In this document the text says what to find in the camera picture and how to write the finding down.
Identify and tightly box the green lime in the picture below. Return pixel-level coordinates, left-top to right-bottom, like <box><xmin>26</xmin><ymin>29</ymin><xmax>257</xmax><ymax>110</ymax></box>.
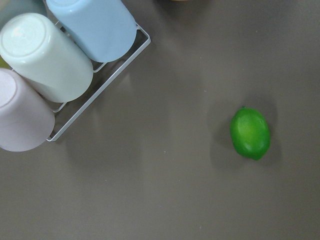
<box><xmin>229</xmin><ymin>107</ymin><xmax>271</xmax><ymax>161</ymax></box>

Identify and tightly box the light blue plastic cup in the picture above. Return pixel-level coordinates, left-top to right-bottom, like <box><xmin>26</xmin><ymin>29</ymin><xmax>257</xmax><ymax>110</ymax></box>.
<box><xmin>46</xmin><ymin>0</ymin><xmax>137</xmax><ymax>63</ymax></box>

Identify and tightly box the pale pink plastic cup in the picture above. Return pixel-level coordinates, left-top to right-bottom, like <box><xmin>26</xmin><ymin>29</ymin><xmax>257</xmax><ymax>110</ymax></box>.
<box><xmin>0</xmin><ymin>68</ymin><xmax>55</xmax><ymax>152</ymax></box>

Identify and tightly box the mint white plastic cup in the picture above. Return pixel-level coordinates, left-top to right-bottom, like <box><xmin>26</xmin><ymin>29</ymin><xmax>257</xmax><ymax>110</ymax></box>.
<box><xmin>0</xmin><ymin>13</ymin><xmax>93</xmax><ymax>103</ymax></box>

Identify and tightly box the grey-green plastic cup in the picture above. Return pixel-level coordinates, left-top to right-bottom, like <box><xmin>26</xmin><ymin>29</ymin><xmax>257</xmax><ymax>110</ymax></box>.
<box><xmin>0</xmin><ymin>0</ymin><xmax>47</xmax><ymax>29</ymax></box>

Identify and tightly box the white wire cup rack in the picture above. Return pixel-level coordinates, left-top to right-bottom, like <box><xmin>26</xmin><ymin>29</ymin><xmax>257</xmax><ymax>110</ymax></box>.
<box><xmin>47</xmin><ymin>23</ymin><xmax>151</xmax><ymax>142</ymax></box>

